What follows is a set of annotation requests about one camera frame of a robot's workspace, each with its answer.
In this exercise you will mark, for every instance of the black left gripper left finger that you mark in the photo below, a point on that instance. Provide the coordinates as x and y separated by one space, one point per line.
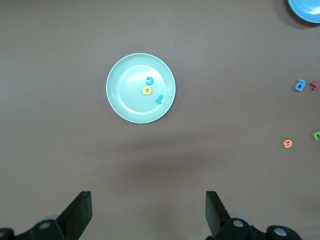
75 215

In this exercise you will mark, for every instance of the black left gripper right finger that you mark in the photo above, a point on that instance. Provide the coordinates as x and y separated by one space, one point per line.
217 220

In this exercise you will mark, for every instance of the teal letter r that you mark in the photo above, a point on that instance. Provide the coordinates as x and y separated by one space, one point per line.
160 98

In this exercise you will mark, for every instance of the yellow letter d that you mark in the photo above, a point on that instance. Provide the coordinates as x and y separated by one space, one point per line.
144 90

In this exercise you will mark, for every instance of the teal letter c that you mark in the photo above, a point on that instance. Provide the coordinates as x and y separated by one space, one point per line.
151 80

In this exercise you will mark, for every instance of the orange number six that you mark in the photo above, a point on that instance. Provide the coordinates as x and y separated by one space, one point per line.
285 143

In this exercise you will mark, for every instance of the green plate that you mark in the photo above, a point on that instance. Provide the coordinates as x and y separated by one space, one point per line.
125 100

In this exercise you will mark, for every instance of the green letter u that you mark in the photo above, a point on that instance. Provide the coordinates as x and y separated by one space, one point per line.
314 135

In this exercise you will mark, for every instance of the blue letter a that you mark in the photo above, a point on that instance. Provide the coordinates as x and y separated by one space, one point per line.
297 87

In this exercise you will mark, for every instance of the red letter w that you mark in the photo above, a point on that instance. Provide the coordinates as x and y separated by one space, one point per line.
316 86

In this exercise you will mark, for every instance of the blue plate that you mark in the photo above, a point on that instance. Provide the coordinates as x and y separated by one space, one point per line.
305 10

